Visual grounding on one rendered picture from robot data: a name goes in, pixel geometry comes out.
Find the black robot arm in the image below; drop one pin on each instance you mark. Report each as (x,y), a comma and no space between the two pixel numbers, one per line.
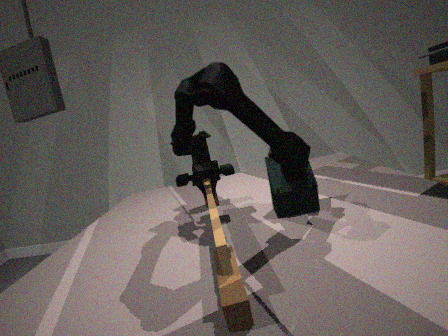
(218,87)

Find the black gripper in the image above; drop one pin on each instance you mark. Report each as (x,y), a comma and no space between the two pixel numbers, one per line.
(183,179)

